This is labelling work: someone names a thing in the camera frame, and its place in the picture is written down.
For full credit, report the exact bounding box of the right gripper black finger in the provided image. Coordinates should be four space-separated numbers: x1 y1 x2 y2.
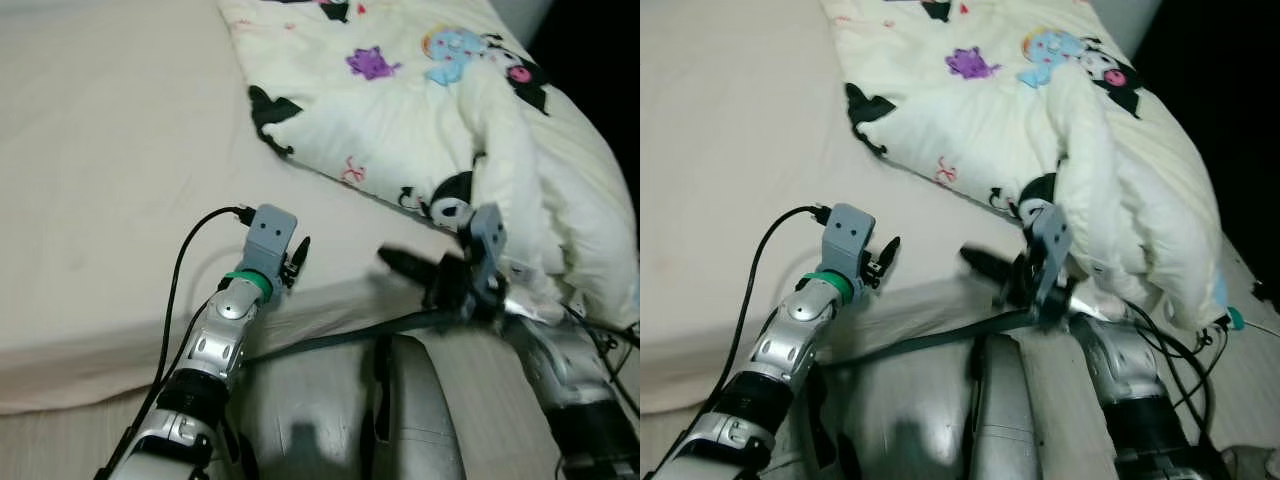
377 246 441 286
960 246 1021 286

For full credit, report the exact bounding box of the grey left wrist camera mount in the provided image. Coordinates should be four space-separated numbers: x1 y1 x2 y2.
245 205 298 276
823 203 877 281

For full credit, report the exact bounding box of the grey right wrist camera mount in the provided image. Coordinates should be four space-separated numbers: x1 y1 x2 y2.
465 205 506 301
1030 205 1076 306

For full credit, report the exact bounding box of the grey right robot leg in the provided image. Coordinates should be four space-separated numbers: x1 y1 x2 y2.
970 335 1056 480
375 335 471 480

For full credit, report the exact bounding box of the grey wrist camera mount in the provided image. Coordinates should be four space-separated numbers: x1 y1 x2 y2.
245 205 298 276
823 203 877 281
465 205 506 301
1030 205 1076 306

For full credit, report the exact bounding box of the cream cartoon print blanket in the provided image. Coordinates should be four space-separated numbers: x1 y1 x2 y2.
218 0 641 331
820 0 1241 331

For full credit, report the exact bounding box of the cream sheeted mattress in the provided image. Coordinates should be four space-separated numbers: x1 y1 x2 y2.
640 0 1061 416
0 0 471 416

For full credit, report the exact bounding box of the dark teal bed frame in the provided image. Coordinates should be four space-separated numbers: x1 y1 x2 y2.
240 310 461 366
820 310 1036 371

